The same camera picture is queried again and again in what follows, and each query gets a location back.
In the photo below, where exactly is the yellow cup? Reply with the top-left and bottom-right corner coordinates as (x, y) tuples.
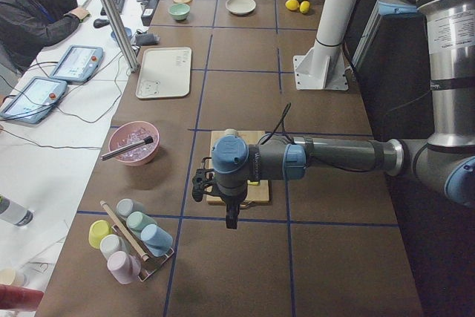
(88, 220), (112, 249)

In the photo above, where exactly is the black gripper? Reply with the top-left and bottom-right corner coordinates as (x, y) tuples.
(191, 157), (240, 229)

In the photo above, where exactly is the green bowl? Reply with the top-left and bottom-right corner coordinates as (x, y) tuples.
(168, 3), (191, 22)

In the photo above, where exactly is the dark pouch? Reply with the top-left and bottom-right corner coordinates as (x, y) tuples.
(135, 33), (160, 47)

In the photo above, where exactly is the teach pendant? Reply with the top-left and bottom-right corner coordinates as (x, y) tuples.
(1, 76), (68, 124)
(49, 45), (104, 83)

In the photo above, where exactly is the seated person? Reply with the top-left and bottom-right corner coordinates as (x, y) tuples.
(1, 0), (90, 73)

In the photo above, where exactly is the white cup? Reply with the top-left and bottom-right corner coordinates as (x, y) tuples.
(99, 234), (129, 260)

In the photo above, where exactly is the yellow lemon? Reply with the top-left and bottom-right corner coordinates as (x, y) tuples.
(285, 0), (300, 11)
(299, 1), (311, 14)

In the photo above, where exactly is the blue small bowl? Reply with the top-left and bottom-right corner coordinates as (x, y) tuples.
(110, 26), (133, 45)

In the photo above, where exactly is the white pillar with base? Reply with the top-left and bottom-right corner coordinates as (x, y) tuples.
(293, 0), (356, 91)

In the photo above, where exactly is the black box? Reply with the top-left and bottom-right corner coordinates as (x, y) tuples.
(141, 0), (160, 26)

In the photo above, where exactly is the beige plate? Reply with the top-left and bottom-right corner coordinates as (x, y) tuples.
(226, 0), (257, 16)

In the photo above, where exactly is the clear water bottle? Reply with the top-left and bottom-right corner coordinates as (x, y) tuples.
(0, 196), (33, 226)

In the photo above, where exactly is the red object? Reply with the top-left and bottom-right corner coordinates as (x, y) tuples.
(1, 284), (44, 312)

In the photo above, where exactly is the metal black-tipped scoop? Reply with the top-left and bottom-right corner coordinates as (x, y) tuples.
(100, 136), (154, 161)

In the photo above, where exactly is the bamboo cutting board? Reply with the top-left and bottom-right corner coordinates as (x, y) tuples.
(209, 131), (270, 209)

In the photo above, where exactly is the pink bowl with ice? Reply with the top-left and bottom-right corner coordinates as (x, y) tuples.
(108, 121), (160, 166)

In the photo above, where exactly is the mint green cup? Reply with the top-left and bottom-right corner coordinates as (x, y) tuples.
(126, 211), (157, 233)

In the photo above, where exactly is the lower teach pendant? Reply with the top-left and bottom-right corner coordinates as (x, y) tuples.
(1, 76), (68, 124)

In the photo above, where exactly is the pink cup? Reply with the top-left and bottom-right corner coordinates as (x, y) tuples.
(107, 251), (141, 284)

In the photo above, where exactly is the white cup rack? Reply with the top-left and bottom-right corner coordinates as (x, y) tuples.
(100, 200), (175, 282)

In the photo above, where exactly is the black computer mouse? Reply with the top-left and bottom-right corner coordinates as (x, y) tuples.
(93, 19), (110, 29)

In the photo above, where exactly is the upper teach pendant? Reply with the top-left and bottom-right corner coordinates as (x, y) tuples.
(49, 45), (104, 83)

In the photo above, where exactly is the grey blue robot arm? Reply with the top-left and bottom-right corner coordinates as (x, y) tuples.
(192, 0), (474, 229)

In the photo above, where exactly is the grey cup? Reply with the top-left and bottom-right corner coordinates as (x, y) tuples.
(116, 198), (146, 219)

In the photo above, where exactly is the aluminium frame post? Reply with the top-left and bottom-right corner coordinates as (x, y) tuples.
(100, 0), (140, 73)

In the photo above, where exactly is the cream bear tray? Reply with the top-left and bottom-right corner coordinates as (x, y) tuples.
(135, 47), (192, 99)

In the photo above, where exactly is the paper cup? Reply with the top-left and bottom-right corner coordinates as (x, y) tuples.
(0, 267), (27, 287)

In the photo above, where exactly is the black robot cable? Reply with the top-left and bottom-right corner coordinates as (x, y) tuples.
(258, 102), (309, 147)

